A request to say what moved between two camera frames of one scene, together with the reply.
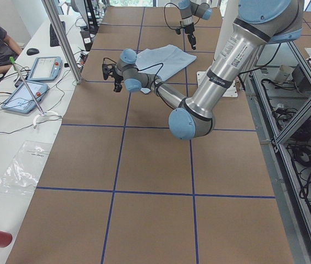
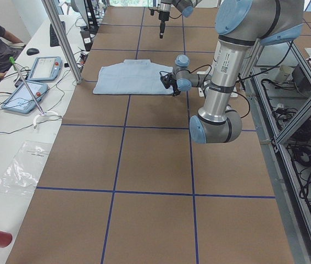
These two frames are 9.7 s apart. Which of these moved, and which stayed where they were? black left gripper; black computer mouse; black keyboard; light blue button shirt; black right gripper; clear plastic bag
Moved: black left gripper; light blue button shirt; black right gripper
Stayed: clear plastic bag; black keyboard; black computer mouse
